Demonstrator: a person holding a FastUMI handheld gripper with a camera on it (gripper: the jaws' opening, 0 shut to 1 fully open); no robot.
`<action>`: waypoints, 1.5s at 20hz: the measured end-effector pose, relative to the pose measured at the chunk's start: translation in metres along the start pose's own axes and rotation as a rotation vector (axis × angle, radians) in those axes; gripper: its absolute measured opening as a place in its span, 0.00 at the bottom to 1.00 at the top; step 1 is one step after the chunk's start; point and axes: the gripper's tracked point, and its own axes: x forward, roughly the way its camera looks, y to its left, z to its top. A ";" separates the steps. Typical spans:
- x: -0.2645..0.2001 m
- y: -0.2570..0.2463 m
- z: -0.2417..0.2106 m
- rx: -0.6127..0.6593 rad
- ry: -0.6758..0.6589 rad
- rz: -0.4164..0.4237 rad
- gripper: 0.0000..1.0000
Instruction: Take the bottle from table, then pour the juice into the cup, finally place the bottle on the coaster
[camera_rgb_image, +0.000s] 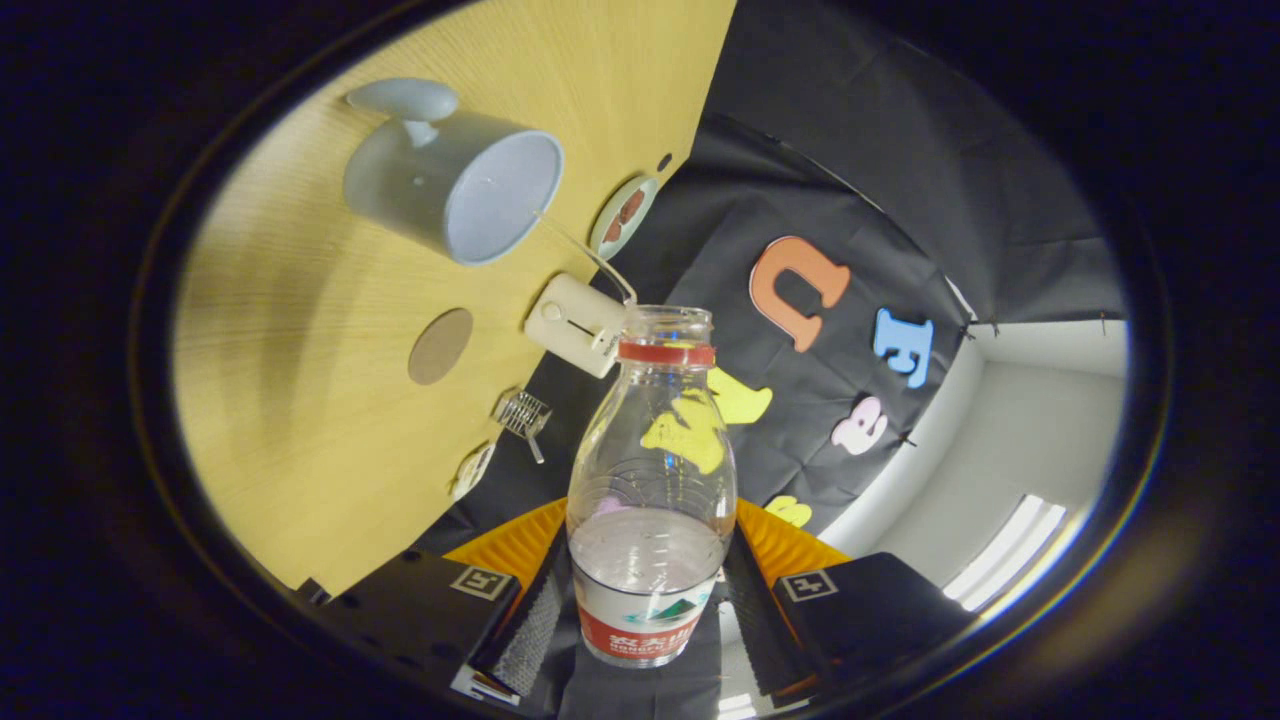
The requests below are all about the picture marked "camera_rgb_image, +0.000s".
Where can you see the round brown coaster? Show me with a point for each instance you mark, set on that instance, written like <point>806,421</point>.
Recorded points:
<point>440,346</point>

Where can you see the pale green plate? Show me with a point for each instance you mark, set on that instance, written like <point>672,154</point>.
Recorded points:
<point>603,215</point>

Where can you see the white divided tray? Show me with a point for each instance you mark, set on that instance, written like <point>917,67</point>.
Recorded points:
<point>472,470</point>

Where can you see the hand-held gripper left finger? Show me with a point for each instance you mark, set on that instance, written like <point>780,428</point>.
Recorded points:
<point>530,625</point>

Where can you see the long ceiling light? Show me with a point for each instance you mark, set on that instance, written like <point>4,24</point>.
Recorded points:
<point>1005,550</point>

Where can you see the clear plastic juice bottle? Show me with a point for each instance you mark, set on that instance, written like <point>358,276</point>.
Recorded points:
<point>650,570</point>

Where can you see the small ceiling light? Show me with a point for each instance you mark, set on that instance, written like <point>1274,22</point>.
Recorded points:
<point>738,705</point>

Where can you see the pale grey cup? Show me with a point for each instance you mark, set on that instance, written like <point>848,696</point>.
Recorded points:
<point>410,180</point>

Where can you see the reddish brown meat piece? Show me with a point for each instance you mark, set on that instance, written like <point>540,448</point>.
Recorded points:
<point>631,206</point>
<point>612,238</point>

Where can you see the metal utensil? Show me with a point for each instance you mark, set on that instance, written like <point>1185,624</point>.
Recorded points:
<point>536,450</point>

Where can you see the white toaster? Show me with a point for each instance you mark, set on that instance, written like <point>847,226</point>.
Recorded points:
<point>570,325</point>

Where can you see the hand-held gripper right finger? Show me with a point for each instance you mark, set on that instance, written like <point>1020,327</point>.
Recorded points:
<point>760,630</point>

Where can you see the wooden table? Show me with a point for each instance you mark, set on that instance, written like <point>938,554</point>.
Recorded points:
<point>300,400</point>

